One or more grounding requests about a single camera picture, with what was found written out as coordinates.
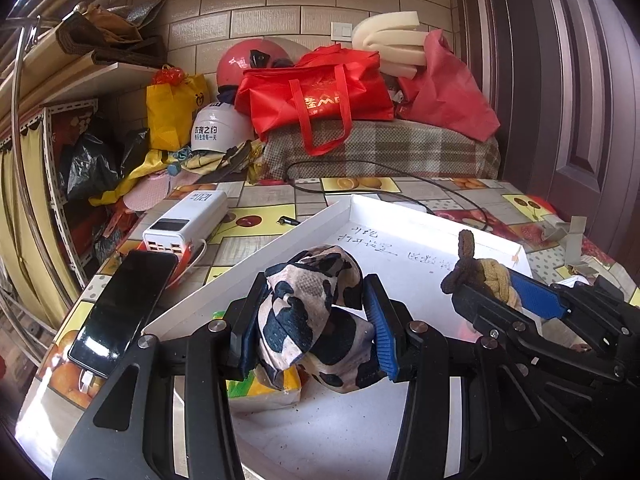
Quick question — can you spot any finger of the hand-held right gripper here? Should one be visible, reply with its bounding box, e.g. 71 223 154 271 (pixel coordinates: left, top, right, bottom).
442 280 628 381
510 274 640 333

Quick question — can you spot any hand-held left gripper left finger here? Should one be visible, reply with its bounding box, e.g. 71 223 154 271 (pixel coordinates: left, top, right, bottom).
52 272 271 480

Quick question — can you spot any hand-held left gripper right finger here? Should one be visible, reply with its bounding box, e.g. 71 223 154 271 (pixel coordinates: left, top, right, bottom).
362 275 581 480

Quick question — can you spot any brown beige knit sock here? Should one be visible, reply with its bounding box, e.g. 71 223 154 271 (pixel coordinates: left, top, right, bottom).
440 229 527 311

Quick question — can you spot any cow print sock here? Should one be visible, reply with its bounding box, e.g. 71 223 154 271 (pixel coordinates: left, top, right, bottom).
254 244 387 394

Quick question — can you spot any white cardboard box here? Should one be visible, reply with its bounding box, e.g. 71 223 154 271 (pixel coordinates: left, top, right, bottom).
142 194 537 480

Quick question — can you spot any green yellow tissue packet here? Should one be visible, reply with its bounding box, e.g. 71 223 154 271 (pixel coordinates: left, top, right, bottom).
212 310 304 413

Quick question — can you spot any black smartphone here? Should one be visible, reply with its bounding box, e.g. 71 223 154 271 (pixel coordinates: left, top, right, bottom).
67 251 180 379

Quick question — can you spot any white power bank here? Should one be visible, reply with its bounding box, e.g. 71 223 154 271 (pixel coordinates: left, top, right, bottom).
142 191 231 262

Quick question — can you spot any pink fabric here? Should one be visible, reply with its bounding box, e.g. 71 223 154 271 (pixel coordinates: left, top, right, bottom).
122 172 201 212

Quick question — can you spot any plaid blanket bundle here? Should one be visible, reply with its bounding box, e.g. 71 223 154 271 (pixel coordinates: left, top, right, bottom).
262 120 501 182

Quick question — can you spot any yellow cloth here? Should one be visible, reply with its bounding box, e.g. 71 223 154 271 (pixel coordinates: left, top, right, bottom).
90 146 223 207

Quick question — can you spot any white helmet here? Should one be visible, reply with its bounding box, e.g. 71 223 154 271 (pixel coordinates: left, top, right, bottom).
191 102 256 154

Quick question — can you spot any brown door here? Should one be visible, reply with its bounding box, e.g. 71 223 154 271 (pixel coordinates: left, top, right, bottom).
450 0 640 292

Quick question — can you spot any red cloth bag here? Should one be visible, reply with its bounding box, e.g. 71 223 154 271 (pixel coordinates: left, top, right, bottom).
397 29 501 142

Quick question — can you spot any black plastic bag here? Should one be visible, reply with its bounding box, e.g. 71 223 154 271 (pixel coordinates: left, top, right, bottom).
60 120 151 202

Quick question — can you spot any yellow shopping bag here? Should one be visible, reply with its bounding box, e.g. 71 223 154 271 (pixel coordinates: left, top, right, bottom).
146 72 208 152

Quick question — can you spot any red tote bag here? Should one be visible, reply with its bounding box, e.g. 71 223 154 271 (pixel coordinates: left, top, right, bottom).
235 45 396 157

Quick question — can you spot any yellow curtain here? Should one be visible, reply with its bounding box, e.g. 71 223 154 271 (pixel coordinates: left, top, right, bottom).
0 110 72 322

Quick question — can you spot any red helmet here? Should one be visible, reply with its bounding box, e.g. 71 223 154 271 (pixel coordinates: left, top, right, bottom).
216 37 301 94

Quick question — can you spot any cream foam bundle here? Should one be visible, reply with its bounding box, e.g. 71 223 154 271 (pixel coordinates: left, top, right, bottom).
351 10 431 79

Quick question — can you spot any white shelf board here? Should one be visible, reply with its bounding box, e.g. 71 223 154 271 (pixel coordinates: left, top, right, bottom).
0 50 162 127

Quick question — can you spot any brown cardboard pile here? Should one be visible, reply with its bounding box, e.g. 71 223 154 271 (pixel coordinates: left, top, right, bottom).
55 0 169 67

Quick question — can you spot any grey metal bracket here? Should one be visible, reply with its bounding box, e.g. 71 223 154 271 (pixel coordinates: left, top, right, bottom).
542 216 589 247
562 247 599 279

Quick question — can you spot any white charging cable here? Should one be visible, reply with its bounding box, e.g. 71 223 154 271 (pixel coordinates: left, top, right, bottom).
172 239 209 289

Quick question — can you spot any black cable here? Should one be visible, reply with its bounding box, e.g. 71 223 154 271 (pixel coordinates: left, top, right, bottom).
277 160 493 232

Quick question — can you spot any metal pipe rail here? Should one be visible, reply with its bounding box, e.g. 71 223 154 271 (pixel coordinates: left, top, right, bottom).
0 14 57 361

